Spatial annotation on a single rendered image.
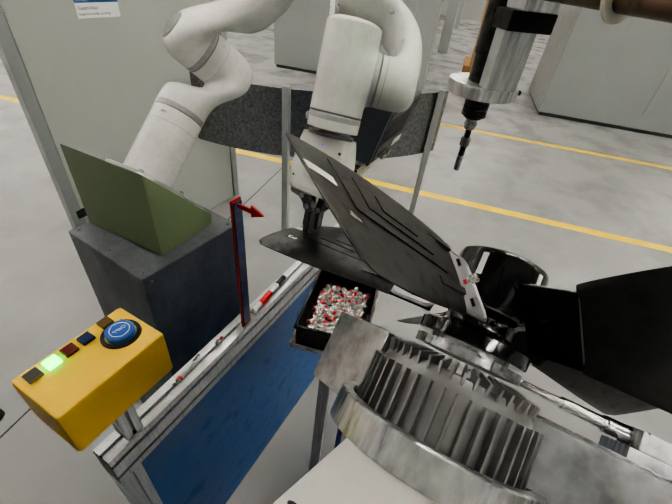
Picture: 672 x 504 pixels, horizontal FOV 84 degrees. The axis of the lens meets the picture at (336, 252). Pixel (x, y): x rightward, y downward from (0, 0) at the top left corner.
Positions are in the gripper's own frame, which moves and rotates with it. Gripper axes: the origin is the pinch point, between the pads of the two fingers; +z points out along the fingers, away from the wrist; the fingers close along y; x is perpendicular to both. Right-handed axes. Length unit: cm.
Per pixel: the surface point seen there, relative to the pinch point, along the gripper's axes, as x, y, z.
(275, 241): -8.6, -1.5, 2.4
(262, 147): 138, -112, 17
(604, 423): -6, 50, 9
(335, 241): -1.6, 5.9, 1.4
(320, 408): 25, 4, 63
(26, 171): 106, -308, 87
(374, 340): -5.3, 18.2, 13.5
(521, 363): -12.2, 37.1, 2.8
